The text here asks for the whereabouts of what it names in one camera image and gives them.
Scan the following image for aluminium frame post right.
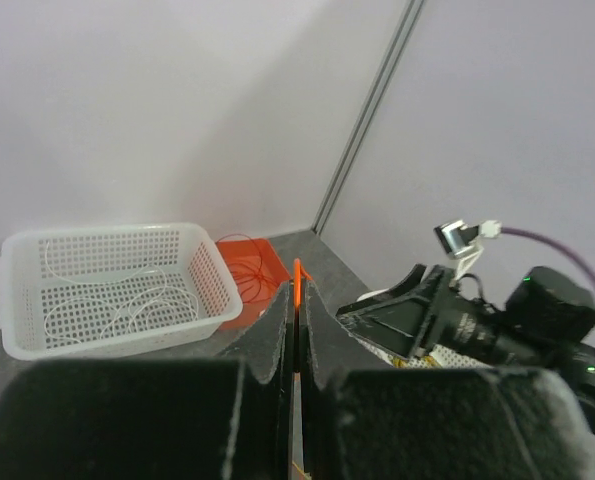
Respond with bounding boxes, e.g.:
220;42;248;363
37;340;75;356
310;0;426;236

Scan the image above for orange plastic tray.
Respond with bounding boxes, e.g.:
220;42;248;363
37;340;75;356
216;234;291;331

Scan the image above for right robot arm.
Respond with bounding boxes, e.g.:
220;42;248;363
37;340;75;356
336;264;595;434

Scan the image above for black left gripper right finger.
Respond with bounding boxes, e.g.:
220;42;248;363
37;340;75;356
300;282;595;479

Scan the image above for thin red wire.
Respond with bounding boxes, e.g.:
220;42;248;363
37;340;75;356
216;232;281;306

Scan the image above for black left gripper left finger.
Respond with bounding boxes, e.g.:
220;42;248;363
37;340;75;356
0;283;293;479

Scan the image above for white perforated basket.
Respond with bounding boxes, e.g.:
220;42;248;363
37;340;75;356
356;287;493;370
0;223;243;361

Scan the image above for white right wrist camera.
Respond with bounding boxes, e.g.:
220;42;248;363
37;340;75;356
434;219;502;281

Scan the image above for white perforated basket right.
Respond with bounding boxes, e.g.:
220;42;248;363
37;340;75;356
356;287;493;370

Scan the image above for white wires in basket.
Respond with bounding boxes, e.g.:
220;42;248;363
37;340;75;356
41;242;201;349

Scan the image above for white perforated basket middle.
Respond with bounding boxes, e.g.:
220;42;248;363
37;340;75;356
0;223;243;361

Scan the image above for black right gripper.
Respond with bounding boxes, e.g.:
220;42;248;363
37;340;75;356
335;264;542;366

